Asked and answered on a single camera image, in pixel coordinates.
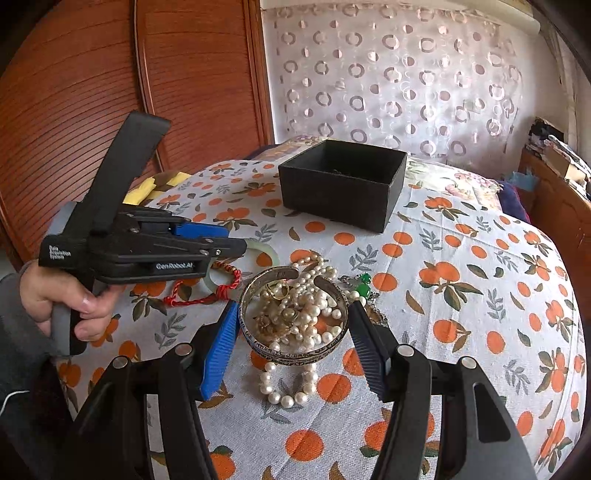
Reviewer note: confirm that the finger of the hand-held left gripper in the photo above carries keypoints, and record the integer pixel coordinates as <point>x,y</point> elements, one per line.
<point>221,249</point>
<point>194,229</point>

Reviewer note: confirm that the circle pattern sheer curtain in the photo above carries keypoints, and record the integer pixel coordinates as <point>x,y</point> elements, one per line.
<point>392,69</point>

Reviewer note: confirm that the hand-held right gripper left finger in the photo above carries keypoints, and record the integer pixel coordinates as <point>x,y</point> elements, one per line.
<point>221,350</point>

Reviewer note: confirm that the orange fruit print cloth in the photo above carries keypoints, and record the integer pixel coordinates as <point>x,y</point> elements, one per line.
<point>461,323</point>

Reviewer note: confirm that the wooden side cabinet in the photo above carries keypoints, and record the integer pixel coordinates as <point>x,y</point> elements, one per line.
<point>554,212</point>

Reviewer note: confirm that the person's left hand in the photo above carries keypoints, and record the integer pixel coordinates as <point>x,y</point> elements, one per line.
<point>41,290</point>

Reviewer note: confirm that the wooden slatted wardrobe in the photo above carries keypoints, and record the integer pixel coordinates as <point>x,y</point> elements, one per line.
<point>69,115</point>

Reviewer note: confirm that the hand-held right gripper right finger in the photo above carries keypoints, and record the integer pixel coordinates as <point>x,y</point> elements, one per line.
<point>369,355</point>

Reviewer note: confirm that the silver cuff bangle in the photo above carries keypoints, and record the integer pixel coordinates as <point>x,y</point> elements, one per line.
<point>295,357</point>

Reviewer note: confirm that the dark blue blanket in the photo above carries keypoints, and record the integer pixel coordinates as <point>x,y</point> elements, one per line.
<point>512,203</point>

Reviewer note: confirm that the black jewelry box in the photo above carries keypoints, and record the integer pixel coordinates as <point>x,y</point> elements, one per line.
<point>332,198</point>

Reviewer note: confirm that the pile of books and boxes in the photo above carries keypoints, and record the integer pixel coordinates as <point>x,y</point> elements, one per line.
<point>558,147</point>

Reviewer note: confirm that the teal plastic bag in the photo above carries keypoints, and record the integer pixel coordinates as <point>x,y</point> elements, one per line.
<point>524,180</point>

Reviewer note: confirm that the person's left forearm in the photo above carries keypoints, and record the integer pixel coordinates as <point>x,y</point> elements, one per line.
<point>18,369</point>

